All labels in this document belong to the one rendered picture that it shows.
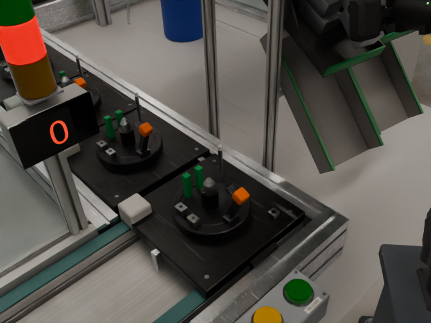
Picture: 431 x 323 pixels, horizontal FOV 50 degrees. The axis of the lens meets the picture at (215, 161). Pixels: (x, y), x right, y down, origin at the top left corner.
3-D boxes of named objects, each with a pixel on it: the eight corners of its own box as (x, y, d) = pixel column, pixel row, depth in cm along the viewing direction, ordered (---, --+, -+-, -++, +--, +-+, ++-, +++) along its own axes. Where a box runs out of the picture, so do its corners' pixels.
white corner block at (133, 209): (154, 219, 86) (151, 204, 83) (134, 232, 83) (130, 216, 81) (139, 206, 88) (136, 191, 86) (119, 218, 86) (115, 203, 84)
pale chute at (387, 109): (408, 118, 101) (424, 113, 96) (365, 140, 95) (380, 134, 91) (354, 0, 101) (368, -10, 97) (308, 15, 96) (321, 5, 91)
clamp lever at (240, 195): (238, 216, 79) (251, 195, 73) (230, 222, 78) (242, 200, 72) (224, 201, 80) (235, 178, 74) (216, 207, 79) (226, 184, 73)
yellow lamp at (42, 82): (63, 88, 62) (54, 56, 59) (28, 104, 60) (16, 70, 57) (46, 75, 65) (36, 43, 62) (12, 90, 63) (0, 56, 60)
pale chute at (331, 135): (369, 149, 93) (384, 144, 89) (319, 174, 88) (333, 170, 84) (311, 22, 93) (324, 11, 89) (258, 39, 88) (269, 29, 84)
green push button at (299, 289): (316, 296, 72) (317, 289, 70) (299, 313, 70) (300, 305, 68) (295, 281, 74) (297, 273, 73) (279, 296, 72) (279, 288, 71)
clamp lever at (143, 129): (149, 150, 94) (153, 128, 88) (141, 155, 93) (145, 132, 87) (138, 138, 95) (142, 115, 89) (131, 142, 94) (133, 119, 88)
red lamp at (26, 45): (53, 55, 59) (43, 18, 56) (16, 69, 57) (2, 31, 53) (36, 43, 62) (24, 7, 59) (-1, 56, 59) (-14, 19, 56)
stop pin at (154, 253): (163, 266, 80) (161, 252, 78) (158, 271, 80) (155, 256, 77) (158, 262, 81) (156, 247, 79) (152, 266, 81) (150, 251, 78)
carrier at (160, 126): (210, 156, 99) (207, 107, 91) (115, 215, 87) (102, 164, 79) (143, 112, 113) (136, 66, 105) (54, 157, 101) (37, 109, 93)
